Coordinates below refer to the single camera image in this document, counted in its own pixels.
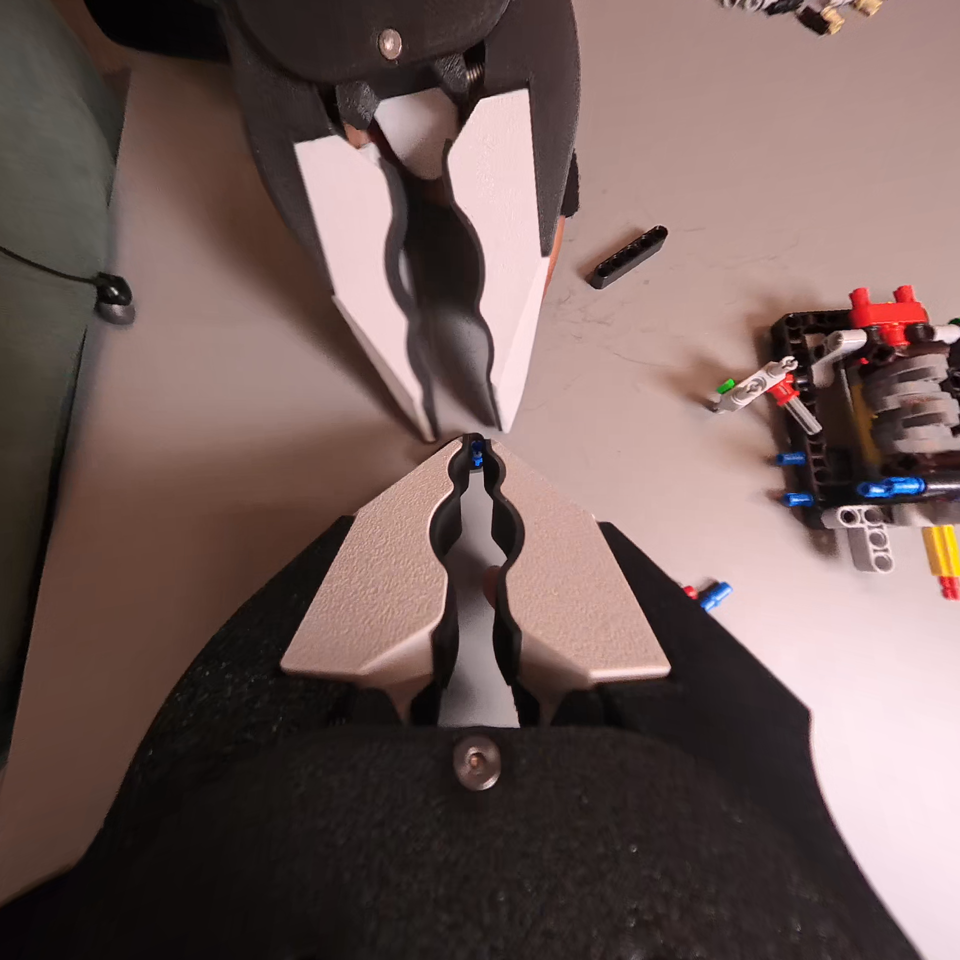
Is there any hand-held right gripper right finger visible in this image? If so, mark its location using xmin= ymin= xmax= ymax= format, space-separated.
xmin=483 ymin=441 xmax=672 ymax=723

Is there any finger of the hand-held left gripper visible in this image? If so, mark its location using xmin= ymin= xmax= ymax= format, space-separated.
xmin=446 ymin=86 xmax=555 ymax=436
xmin=292 ymin=138 xmax=440 ymax=444

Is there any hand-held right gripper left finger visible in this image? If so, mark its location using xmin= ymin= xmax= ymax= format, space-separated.
xmin=279 ymin=437 xmax=466 ymax=723

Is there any lego chassis assembly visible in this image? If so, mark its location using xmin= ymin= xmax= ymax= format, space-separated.
xmin=705 ymin=285 xmax=960 ymax=601

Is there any black five-hole lego beam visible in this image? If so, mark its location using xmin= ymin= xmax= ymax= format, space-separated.
xmin=586 ymin=225 xmax=670 ymax=290

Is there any pile of small lego pieces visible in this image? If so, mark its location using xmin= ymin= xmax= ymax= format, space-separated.
xmin=720 ymin=0 xmax=886 ymax=37

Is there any black cord with round end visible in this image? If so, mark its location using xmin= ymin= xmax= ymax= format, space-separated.
xmin=0 ymin=246 xmax=136 ymax=325

